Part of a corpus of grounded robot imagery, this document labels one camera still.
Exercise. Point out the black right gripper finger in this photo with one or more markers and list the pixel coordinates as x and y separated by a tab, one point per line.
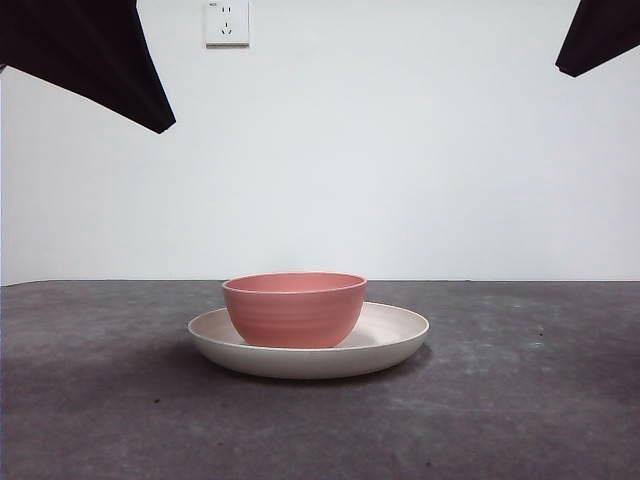
605	30

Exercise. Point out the red ribbed bowl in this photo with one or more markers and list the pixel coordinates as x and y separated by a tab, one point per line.
295	315

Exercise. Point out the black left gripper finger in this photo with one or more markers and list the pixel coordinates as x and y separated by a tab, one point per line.
85	50

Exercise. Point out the white wall socket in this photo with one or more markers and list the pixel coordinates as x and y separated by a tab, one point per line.
227	30

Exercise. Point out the white round plate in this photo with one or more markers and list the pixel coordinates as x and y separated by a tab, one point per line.
300	362

